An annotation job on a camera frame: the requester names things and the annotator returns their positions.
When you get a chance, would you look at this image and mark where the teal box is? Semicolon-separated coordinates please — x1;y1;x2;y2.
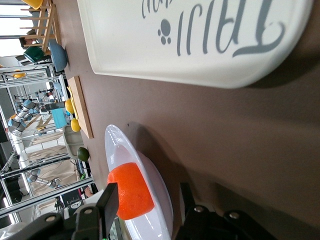
51;108;68;129

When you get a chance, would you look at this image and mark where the cream tray with bear print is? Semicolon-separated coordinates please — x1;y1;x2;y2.
77;0;315;90

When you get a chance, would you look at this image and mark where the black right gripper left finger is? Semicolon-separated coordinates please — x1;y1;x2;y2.
74;182;119;240

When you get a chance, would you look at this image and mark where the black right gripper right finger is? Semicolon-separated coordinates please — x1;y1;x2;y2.
178;182;216;233

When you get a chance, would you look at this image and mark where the bamboo cutting board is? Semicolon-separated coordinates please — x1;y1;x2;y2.
67;76;95;140

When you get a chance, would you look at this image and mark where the yellow cup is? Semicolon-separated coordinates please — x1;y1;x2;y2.
21;0;45;10

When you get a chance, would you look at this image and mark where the blue bowl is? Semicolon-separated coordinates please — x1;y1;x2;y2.
48;41;68;73

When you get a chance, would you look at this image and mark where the dark green lime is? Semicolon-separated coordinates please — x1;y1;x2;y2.
77;146;90;162

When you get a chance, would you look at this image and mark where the pale lavender round plate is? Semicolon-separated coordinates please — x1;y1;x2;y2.
104;124;175;240

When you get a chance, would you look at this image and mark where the wooden peg rack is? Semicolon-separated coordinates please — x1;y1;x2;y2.
19;0;62;53

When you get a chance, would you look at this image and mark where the yellow plastic fork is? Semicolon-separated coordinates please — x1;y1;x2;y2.
68;87;76;118

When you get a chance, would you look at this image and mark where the yellow lemon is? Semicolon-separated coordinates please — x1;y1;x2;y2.
64;99;76;115
70;118;82;133

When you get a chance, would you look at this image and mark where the orange mandarin fruit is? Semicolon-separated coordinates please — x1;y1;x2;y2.
107;162;155;221

